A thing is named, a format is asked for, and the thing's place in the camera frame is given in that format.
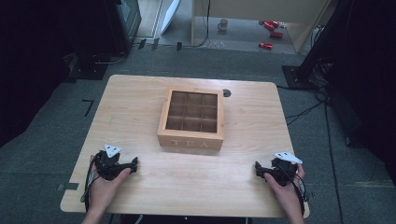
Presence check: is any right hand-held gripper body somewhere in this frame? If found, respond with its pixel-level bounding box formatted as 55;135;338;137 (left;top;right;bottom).
270;151;304;188

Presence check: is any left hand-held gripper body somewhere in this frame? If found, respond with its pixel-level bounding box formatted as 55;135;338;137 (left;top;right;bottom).
93;143;126;182

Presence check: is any wooden tea box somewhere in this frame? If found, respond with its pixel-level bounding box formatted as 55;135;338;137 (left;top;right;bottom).
157;87;225;152

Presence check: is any person's right hand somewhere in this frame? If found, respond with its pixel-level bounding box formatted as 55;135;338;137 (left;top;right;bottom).
263;162;308;217

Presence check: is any person's left hand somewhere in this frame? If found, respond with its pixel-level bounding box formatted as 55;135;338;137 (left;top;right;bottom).
87;155;133;217

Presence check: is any black metal stand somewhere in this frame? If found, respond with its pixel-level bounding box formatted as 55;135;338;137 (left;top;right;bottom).
281;0;354;91

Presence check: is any black cabinet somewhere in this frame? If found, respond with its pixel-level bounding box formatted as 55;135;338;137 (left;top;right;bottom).
74;0;143;63

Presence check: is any white board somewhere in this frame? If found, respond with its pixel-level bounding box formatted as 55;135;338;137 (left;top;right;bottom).
159;0;182;35

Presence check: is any right hand-held gripper cable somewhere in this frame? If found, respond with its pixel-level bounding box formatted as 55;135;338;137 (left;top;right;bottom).
276;162;309;217

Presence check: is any hand-held gripper cable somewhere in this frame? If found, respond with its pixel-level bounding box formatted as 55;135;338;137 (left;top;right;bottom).
276;162;309;217
80;158;101;213

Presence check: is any left hand-held gripper cable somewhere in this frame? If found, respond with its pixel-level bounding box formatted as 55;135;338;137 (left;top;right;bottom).
80;158;101;213

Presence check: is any black floor cable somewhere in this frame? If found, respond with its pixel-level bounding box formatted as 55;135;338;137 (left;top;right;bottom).
276;83;345;224

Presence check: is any black hanging cable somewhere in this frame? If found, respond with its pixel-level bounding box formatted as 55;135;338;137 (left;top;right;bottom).
181;0;212;49

